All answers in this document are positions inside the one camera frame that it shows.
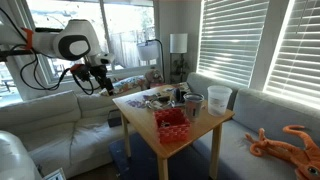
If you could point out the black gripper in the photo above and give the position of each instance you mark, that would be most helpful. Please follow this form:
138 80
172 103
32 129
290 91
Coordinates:
99 73

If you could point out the floral pillow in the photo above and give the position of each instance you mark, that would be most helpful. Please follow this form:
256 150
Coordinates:
128 84

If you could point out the purple white food pouch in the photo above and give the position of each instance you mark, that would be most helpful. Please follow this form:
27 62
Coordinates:
136 103

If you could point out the black box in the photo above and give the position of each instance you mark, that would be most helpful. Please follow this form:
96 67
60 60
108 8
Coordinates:
114 119

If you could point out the small pink grey plush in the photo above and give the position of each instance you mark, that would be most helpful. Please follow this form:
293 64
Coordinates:
154 76

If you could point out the white framed window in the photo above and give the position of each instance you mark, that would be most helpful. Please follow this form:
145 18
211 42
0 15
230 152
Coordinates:
126 36

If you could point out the arc lamp white shade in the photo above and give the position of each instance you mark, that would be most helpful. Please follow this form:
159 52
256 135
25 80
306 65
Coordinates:
148 51

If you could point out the light wooden table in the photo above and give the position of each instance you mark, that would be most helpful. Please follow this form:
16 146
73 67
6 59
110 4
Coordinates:
146 125

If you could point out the white leather sofa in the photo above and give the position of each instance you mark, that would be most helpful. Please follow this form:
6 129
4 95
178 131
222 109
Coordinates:
56 130

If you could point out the black headphones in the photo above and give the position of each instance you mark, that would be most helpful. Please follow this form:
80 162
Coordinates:
179 95

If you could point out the red woven basket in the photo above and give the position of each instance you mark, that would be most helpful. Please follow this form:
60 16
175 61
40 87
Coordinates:
171 126

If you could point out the floor lamp white shade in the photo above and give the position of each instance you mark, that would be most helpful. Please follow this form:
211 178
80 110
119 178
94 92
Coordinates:
178 43

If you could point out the dark blue rug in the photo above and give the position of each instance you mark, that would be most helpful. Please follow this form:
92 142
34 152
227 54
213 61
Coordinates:
143 163

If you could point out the grey metal cup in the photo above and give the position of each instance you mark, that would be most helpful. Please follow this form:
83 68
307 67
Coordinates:
194 107

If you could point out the white framed card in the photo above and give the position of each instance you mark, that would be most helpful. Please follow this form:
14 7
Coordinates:
55 175

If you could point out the translucent plastic container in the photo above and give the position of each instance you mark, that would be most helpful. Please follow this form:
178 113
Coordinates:
219 101

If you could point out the white window blind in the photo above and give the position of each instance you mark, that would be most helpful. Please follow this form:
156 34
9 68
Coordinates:
230 40
298 56

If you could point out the grey fabric sofa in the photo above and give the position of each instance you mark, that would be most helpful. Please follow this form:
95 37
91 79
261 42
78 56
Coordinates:
266 113

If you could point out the orange octopus plush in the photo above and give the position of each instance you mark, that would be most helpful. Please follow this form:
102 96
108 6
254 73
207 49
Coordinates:
290 151

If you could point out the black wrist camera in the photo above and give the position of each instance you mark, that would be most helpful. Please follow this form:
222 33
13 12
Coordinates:
81 72

